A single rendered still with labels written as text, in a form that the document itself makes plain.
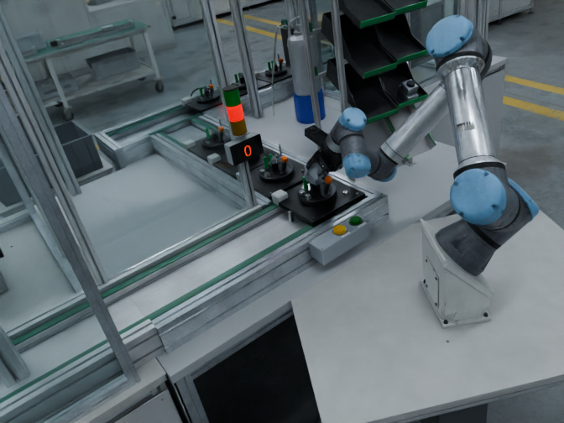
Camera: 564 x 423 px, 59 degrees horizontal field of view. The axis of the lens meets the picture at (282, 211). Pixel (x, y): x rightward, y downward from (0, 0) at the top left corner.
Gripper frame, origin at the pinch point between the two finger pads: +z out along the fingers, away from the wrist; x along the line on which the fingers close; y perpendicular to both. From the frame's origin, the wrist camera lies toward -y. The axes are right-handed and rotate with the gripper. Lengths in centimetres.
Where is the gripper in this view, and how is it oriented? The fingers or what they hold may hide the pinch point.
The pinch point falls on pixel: (312, 168)
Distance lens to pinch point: 175.5
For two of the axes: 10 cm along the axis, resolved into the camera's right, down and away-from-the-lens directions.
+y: 5.4, 8.1, -2.0
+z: -2.6, 4.0, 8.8
